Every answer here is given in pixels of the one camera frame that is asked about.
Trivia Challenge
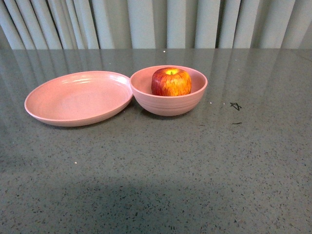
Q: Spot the red yellow apple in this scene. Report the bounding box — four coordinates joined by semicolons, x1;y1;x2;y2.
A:
151;67;192;97

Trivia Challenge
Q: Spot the pink bowl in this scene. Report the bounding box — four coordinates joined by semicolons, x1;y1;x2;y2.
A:
130;65;208;116

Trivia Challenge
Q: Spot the pink plate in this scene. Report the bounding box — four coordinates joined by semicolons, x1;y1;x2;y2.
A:
24;71;133;127

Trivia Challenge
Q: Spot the white pleated curtain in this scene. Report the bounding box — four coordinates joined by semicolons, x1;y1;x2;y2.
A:
0;0;312;50

